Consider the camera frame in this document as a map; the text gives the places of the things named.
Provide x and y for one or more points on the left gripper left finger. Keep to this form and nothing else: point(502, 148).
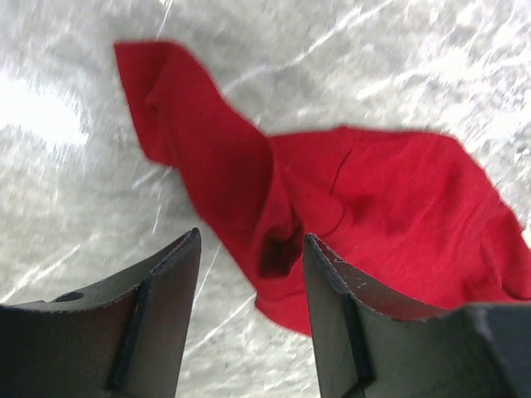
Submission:
point(123, 336)

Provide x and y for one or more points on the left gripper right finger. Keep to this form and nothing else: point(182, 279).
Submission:
point(371, 341)

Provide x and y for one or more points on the red t-shirt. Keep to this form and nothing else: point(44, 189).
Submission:
point(412, 209)

